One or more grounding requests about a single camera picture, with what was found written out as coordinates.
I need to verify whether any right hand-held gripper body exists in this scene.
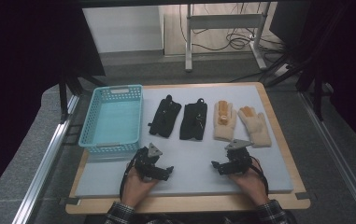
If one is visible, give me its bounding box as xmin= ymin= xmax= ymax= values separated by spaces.
xmin=221 ymin=138 xmax=255 ymax=175

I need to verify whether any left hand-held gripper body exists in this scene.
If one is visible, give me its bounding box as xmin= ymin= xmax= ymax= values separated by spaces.
xmin=134 ymin=142 xmax=164 ymax=181

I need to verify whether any black glove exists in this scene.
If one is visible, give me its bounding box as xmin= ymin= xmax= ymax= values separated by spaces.
xmin=178 ymin=97 xmax=208 ymax=142
xmin=148 ymin=94 xmax=183 ymax=139

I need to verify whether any light blue plastic basket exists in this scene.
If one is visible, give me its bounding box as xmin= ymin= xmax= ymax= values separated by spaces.
xmin=78 ymin=84 xmax=144 ymax=156

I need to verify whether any person's left hand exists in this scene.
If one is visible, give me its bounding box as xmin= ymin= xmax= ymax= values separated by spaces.
xmin=121 ymin=168 xmax=160 ymax=209

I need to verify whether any person's right hand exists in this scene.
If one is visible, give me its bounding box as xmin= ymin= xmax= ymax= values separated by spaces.
xmin=228 ymin=161 xmax=271 ymax=207

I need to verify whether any grey foam mat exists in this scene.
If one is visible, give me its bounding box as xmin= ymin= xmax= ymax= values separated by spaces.
xmin=75 ymin=84 xmax=294 ymax=199

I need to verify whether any beige fleece glove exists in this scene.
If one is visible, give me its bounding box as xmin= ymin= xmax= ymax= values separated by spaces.
xmin=213 ymin=99 xmax=238 ymax=143
xmin=237 ymin=105 xmax=273 ymax=148

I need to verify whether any grey tape piece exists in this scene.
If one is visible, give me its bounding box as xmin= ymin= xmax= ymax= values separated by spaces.
xmin=59 ymin=196 xmax=82 ymax=206
xmin=294 ymin=191 xmax=312 ymax=201

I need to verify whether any white power strip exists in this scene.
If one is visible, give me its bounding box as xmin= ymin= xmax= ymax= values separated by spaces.
xmin=273 ymin=63 xmax=290 ymax=77

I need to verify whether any black tripod stand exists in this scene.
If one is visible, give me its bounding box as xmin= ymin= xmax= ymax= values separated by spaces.
xmin=259 ymin=43 xmax=334 ymax=122
xmin=58 ymin=69 xmax=107 ymax=123

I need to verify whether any white panel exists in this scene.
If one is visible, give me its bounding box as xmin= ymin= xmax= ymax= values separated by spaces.
xmin=81 ymin=5 xmax=164 ymax=54

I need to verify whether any dark curtain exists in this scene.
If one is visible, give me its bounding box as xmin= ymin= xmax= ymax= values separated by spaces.
xmin=270 ymin=0 xmax=356 ymax=157
xmin=0 ymin=0 xmax=107 ymax=204

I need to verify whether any left hand-held gripper black cable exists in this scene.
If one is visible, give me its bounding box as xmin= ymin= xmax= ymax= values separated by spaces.
xmin=119 ymin=154 xmax=140 ymax=201

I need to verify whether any hand-held gripper black cable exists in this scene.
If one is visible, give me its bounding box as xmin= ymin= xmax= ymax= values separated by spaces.
xmin=119 ymin=154 xmax=140 ymax=201
xmin=249 ymin=156 xmax=270 ymax=198

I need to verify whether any right hand-held gripper black cable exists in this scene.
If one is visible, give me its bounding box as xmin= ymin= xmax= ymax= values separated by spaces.
xmin=249 ymin=156 xmax=270 ymax=198

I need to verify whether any aluminium rail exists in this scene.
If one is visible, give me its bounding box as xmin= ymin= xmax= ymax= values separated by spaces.
xmin=11 ymin=94 xmax=80 ymax=224
xmin=298 ymin=91 xmax=356 ymax=224

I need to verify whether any black floor cables bundle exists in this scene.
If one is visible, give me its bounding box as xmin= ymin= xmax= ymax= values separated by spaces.
xmin=178 ymin=3 xmax=290 ymax=63

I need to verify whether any white metal desk frame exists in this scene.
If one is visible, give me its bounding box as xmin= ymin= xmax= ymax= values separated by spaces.
xmin=184 ymin=3 xmax=269 ymax=73

